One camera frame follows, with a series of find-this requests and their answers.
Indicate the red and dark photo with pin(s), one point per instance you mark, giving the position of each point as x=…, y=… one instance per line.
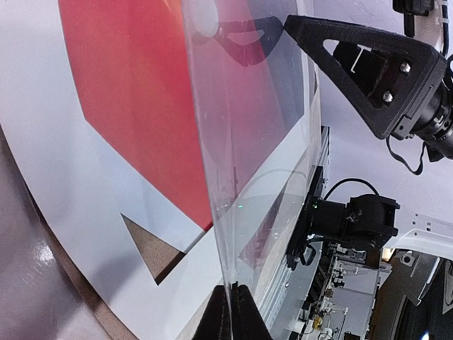
x=130, y=65

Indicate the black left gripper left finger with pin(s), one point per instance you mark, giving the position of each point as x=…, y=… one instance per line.
x=215, y=321

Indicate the clear acrylic sheet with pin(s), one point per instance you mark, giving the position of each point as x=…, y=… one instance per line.
x=257, y=112

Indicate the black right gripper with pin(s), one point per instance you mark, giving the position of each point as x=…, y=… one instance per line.
x=399, y=86

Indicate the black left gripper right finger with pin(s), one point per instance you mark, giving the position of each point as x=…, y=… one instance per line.
x=246, y=320

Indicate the white photo mat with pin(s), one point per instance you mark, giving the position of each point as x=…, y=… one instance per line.
x=149, y=263

